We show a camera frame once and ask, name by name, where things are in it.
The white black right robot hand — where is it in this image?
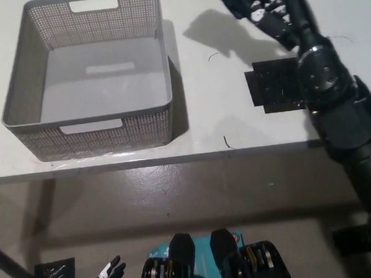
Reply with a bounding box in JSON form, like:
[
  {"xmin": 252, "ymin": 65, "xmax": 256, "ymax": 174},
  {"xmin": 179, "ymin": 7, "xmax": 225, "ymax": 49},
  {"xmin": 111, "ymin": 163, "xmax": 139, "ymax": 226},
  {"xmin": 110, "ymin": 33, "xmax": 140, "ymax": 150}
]
[{"xmin": 241, "ymin": 0, "xmax": 302, "ymax": 43}]

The black floor tape marker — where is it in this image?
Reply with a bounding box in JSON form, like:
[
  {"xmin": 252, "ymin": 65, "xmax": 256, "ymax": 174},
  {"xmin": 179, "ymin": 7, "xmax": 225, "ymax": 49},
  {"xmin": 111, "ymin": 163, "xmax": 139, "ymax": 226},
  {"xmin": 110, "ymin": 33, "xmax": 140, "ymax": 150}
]
[
  {"xmin": 32, "ymin": 257, "xmax": 77, "ymax": 278},
  {"xmin": 331, "ymin": 224, "xmax": 371, "ymax": 257}
]

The black robot body block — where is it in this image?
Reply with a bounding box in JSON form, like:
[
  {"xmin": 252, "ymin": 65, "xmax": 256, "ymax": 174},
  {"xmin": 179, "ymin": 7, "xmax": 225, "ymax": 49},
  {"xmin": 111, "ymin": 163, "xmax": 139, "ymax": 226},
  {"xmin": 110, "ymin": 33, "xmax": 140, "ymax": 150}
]
[
  {"xmin": 209, "ymin": 222, "xmax": 295, "ymax": 278},
  {"xmin": 132, "ymin": 231, "xmax": 198, "ymax": 278}
]

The black tape patch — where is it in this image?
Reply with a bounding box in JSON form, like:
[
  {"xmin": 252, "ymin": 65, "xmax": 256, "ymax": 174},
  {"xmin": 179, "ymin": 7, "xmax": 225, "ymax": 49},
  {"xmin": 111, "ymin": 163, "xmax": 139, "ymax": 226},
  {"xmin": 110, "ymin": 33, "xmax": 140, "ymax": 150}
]
[{"xmin": 243, "ymin": 56, "xmax": 310, "ymax": 117}]

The teal robot body panel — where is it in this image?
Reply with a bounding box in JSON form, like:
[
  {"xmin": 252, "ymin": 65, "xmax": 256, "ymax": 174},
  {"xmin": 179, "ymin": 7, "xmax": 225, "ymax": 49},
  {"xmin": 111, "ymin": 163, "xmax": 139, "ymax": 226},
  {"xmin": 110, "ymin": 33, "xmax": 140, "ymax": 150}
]
[{"xmin": 147, "ymin": 231, "xmax": 249, "ymax": 278}]

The black metal table leg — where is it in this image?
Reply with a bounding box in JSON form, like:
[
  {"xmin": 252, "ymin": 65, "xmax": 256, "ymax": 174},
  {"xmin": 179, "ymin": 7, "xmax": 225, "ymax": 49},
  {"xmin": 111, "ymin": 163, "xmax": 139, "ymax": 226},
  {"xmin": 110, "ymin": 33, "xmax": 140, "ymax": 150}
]
[{"xmin": 0, "ymin": 235, "xmax": 39, "ymax": 278}]

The white rectangular basket label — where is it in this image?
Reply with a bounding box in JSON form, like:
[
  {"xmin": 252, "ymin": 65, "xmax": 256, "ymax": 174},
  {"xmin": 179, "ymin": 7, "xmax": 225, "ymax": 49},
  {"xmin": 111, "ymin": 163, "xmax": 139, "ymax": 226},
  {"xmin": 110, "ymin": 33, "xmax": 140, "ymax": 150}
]
[{"xmin": 84, "ymin": 62, "xmax": 137, "ymax": 76}]

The grey perforated plastic basket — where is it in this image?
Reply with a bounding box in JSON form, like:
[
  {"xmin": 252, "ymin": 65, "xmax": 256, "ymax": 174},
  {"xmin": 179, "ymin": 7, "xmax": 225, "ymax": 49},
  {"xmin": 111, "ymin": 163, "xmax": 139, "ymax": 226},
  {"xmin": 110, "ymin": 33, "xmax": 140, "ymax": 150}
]
[{"xmin": 0, "ymin": 0, "xmax": 178, "ymax": 166}]

